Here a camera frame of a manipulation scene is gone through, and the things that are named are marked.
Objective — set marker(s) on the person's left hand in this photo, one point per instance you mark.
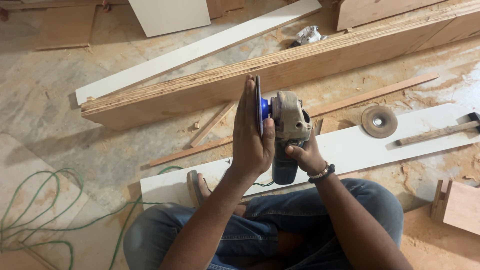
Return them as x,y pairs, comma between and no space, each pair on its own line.
247,146

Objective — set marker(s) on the person's right hand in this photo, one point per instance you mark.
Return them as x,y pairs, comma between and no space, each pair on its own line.
309,155

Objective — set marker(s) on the dusty blue angle grinder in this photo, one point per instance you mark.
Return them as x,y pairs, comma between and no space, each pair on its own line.
290,120

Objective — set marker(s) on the blue backing pad disc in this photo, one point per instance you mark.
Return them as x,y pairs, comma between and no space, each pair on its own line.
259,105

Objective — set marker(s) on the black wrist band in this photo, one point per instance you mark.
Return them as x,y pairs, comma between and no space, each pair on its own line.
326,174

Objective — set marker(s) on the short thin wood strip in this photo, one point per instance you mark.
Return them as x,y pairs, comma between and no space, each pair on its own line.
212,125

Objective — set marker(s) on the wide white laminate board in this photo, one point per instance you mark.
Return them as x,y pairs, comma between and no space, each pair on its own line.
356,150

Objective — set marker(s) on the person's foot in sandal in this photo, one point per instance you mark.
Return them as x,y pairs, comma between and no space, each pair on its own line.
198,187

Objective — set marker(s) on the person's blue jeans legs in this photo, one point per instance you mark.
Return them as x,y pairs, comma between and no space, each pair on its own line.
270,221

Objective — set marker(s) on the worn brown sanding disc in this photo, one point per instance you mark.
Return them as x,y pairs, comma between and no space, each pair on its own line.
388,122

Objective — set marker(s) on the long thin wood strip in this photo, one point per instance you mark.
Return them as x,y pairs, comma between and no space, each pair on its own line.
375,92

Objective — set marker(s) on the long thick plywood plank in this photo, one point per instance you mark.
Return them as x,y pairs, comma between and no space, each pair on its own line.
300,63

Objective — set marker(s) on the long narrow white laminate strip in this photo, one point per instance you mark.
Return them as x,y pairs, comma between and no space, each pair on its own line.
187,56

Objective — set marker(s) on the crumpled silver wrapper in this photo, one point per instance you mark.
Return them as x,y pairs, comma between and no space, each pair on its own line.
308,35

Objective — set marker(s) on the brown wood board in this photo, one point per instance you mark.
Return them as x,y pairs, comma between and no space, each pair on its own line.
223,7

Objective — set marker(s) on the white rectangular panel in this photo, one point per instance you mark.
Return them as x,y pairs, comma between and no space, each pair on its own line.
168,15

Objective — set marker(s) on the large plywood panel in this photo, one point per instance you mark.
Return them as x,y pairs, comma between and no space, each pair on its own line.
375,13

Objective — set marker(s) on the small plywood box piece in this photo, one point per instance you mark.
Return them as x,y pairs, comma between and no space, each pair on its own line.
461,206

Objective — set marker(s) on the flat brown plywood sheet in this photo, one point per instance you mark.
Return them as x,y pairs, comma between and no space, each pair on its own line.
65,26

